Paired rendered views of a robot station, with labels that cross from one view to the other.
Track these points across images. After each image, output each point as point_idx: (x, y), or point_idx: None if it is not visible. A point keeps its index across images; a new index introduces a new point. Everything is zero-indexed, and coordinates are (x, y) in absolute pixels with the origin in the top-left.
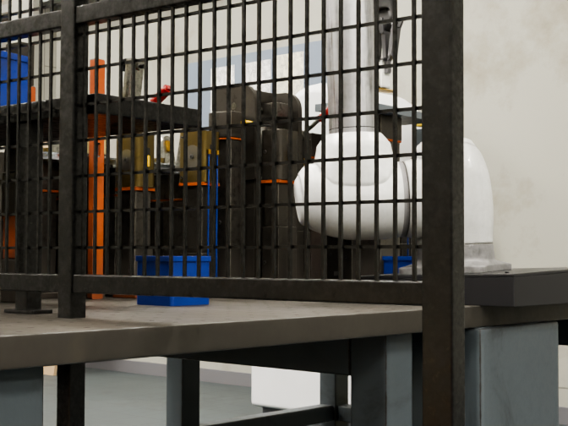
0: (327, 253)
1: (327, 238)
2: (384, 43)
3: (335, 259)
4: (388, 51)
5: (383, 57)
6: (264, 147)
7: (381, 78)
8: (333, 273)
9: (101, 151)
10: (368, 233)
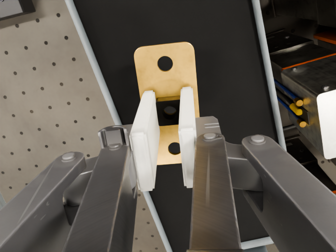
0: (293, 36)
1: (301, 38)
2: (92, 200)
3: (277, 39)
4: (69, 169)
5: (121, 149)
6: None
7: (142, 101)
8: (275, 36)
9: None
10: None
